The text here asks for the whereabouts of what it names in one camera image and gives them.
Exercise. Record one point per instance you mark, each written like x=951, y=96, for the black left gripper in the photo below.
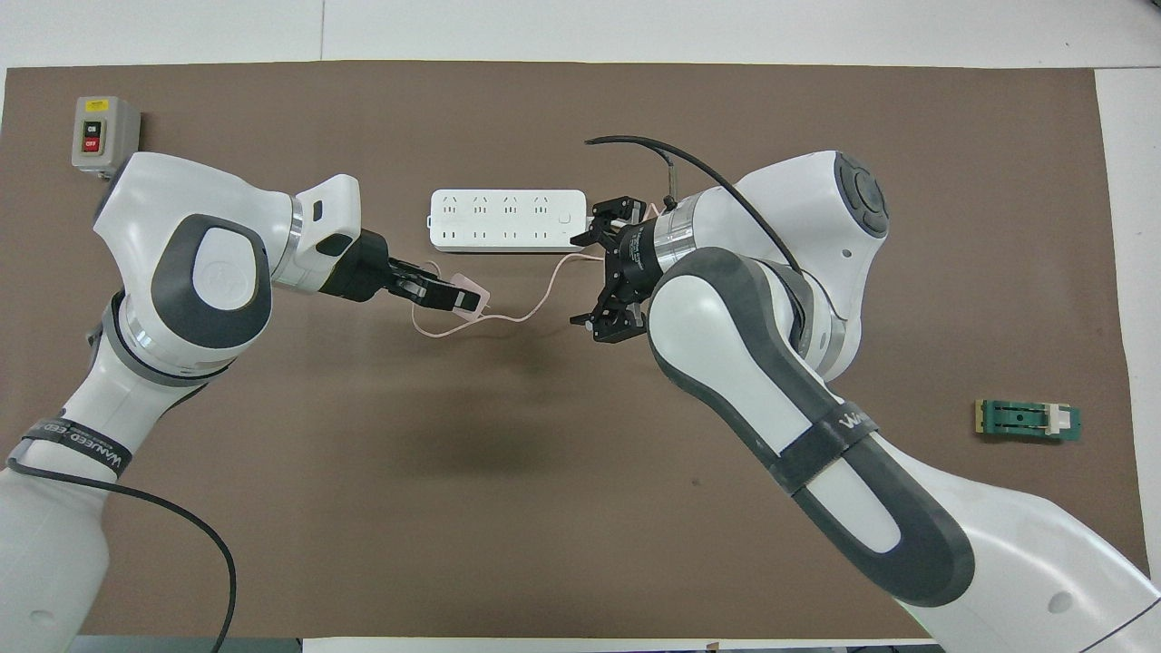
x=358, y=268

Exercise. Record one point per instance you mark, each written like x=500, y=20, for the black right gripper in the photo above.
x=639, y=263

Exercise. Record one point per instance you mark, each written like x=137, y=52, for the pink charger adapter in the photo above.
x=472, y=283

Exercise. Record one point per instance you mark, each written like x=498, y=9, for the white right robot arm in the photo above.
x=816, y=408

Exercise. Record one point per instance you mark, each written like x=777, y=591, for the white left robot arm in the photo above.
x=181, y=272

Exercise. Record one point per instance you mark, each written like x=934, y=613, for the white power strip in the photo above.
x=499, y=220

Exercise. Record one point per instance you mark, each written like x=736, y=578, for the brown table mat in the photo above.
x=544, y=508

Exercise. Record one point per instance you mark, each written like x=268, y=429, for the grey on-off switch box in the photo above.
x=93, y=131

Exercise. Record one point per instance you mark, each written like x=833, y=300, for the green knife switch, yellow base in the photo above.
x=1020, y=419

